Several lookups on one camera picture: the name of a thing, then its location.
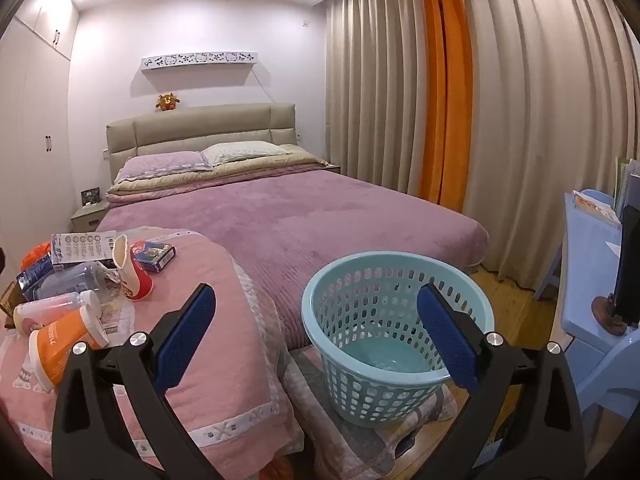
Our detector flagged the pink elephant blanket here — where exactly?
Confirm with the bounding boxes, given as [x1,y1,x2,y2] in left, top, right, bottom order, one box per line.
[0,227,306,480]

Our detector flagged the purple pillow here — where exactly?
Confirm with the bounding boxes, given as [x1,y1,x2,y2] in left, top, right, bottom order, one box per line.
[114,151,213,184]

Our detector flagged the orange printed booklet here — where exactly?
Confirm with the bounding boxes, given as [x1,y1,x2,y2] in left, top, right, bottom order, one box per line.
[572,191,621,226]

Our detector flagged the orange curtain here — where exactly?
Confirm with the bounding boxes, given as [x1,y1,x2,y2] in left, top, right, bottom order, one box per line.
[412,0,473,206]

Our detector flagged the dark monitor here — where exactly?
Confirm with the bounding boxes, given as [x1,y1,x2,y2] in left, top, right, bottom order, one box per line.
[611,205,640,326]

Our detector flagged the white dotted pillow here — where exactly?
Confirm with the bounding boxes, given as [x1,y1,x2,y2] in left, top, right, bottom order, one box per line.
[201,141,293,167]

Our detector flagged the beige nightstand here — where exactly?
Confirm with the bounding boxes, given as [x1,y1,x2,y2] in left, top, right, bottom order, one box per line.
[70,200,108,233]

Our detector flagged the orange plastic bottle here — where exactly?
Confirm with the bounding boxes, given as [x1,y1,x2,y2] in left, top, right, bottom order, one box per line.
[28,305,111,391]

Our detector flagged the red and white paper cup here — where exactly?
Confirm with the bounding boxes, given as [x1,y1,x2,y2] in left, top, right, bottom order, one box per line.
[112,235,153,302]

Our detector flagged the light blue desk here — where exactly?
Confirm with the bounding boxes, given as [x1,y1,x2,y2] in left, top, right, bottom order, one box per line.
[532,190,640,356]

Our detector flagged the white patterned wall shelf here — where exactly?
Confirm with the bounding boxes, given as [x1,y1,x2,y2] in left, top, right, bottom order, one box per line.
[140,52,259,72]

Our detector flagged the orange plastic bag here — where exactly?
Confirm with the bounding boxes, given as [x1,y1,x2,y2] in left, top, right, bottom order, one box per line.
[21,241,55,273]

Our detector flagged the beige folded quilt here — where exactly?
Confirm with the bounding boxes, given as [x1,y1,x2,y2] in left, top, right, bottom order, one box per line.
[106,144,331,206]

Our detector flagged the pink plastic bottle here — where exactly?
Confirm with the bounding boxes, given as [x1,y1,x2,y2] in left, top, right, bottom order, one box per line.
[13,290,102,336]

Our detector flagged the upright books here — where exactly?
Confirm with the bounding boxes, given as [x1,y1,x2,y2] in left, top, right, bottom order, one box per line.
[612,157,640,221]

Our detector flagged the brown round stand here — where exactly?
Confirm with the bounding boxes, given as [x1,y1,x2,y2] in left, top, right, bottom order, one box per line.
[591,296,628,336]

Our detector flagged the dark blue packet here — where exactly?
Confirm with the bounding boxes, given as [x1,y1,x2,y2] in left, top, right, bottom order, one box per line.
[15,255,56,301]

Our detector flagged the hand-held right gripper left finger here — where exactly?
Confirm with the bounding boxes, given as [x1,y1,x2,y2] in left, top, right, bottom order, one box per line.
[51,283,236,480]

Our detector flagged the clear plastic bottle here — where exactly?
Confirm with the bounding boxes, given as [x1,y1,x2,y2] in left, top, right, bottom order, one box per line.
[37,260,121,306]

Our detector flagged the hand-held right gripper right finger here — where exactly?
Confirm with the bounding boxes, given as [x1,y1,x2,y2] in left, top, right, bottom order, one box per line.
[416,282,587,480]

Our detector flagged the beige curtain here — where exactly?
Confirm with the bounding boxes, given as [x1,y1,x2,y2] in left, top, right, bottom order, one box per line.
[325,0,431,206]
[455,0,640,301]

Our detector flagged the white printed box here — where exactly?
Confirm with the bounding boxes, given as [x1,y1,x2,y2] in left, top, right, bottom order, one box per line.
[50,230,118,267]

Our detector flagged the small blue box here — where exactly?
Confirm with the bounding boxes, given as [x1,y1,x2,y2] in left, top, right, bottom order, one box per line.
[131,241,177,274]

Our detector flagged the light blue plastic basket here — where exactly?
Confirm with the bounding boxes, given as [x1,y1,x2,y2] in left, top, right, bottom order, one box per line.
[301,252,496,428]

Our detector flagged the beige padded headboard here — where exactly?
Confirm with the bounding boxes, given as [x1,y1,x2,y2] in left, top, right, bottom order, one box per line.
[106,103,297,186]

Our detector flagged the light blue chair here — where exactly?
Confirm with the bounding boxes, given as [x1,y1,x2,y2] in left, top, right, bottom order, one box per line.
[570,330,640,411]

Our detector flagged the white wardrobe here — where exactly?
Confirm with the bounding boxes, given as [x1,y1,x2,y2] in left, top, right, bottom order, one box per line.
[0,0,81,281]

